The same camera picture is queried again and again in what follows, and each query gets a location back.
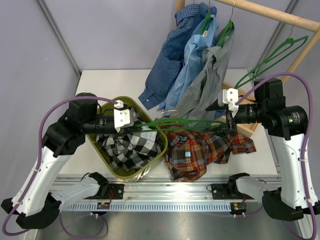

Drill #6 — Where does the black white checkered shirt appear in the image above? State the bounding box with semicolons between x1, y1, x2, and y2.
96;107;162;173

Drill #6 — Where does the green hanger of plaid shirt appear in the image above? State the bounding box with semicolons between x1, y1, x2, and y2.
133;117;224;133

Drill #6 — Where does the red plaid shirt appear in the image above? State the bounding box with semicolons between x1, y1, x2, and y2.
164;129;257;182

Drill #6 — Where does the green hanger with metal hook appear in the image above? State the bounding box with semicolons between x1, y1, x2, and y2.
234;17;309;89

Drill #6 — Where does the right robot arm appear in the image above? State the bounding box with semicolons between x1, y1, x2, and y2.
205;77;320;222

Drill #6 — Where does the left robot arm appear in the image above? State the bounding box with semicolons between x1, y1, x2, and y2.
1;92;134;236

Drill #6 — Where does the grey shirt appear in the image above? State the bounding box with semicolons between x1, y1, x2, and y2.
175;29;235;120

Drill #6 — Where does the dark blue checkered shirt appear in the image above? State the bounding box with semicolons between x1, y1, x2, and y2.
138;2;217;110

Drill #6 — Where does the light blue shirt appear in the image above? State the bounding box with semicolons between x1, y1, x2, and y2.
158;14;219;112

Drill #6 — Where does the green hanger of grey shirt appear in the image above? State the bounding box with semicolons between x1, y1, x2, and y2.
216;0;237;47

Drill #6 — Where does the green hanger of blue shirt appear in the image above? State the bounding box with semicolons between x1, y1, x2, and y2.
199;0;214;36

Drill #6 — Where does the wooden clothes rack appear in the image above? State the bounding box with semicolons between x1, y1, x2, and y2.
176;0;320;137

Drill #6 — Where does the olive green plastic basket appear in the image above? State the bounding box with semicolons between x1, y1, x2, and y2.
87;96;168;182

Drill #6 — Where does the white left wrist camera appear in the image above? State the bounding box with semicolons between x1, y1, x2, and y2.
113;100;134;133

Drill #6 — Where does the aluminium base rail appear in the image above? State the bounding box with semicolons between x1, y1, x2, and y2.
49;174;281;202

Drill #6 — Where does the white slotted cable duct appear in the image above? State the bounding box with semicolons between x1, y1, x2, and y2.
66;201;231;212

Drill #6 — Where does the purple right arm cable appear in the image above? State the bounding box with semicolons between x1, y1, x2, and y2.
207;72;320;240

